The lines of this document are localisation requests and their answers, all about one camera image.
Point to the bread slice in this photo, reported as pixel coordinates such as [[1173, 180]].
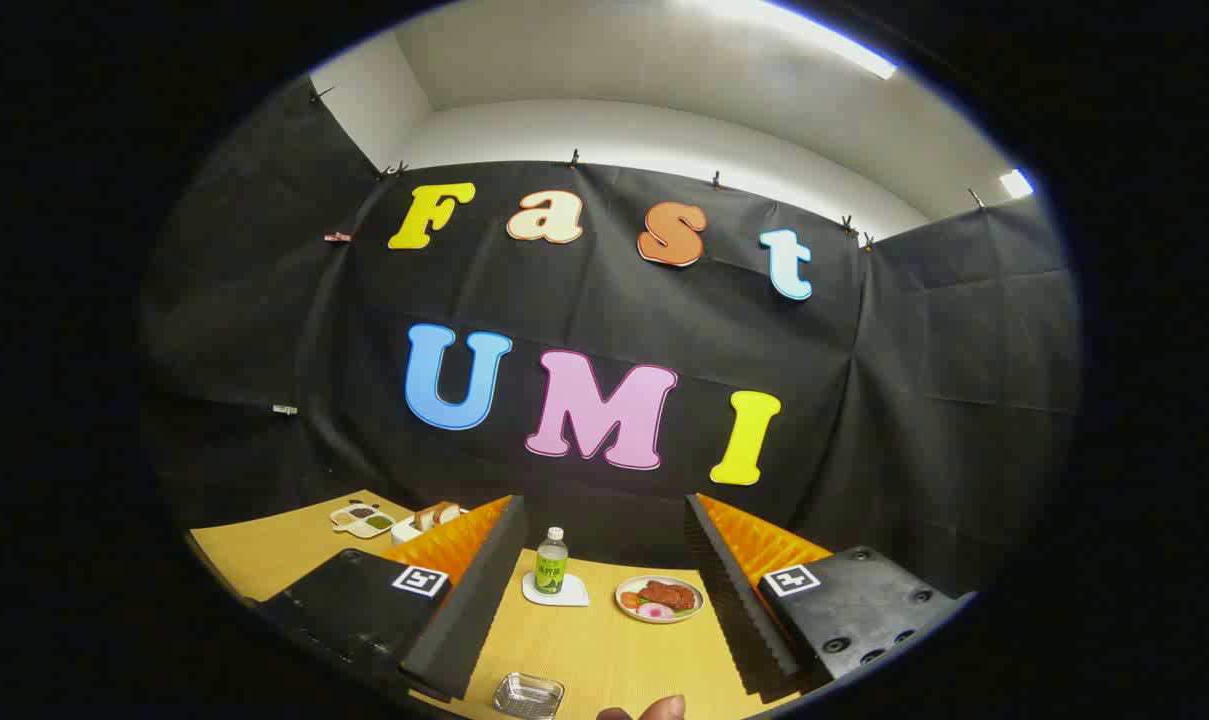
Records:
[[425, 518], [447, 512]]

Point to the white coaster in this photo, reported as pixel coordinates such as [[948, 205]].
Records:
[[570, 597]]

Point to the white divided seasoning dish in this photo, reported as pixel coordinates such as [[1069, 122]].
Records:
[[362, 520]]

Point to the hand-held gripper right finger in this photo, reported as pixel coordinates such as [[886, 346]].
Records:
[[734, 600]]

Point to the long ceiling light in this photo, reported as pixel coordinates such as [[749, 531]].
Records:
[[814, 30]]

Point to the green label drink bottle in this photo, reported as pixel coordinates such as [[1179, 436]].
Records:
[[551, 565]]

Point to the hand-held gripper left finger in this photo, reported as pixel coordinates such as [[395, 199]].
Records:
[[469, 600]]

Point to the perforated metal basket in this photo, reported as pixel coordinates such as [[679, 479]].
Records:
[[528, 696]]

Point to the cream plate with food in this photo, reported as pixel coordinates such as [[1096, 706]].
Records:
[[626, 590]]

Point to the small ceiling light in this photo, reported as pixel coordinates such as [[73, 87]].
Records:
[[1016, 183]]

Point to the white toaster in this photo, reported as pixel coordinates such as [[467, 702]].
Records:
[[405, 529]]

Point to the row of black cloth clips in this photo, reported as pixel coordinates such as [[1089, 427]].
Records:
[[574, 158]]

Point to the brown meat piece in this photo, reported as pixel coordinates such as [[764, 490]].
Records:
[[670, 594]]

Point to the pink round food slice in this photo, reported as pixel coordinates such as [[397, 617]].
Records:
[[654, 611]]

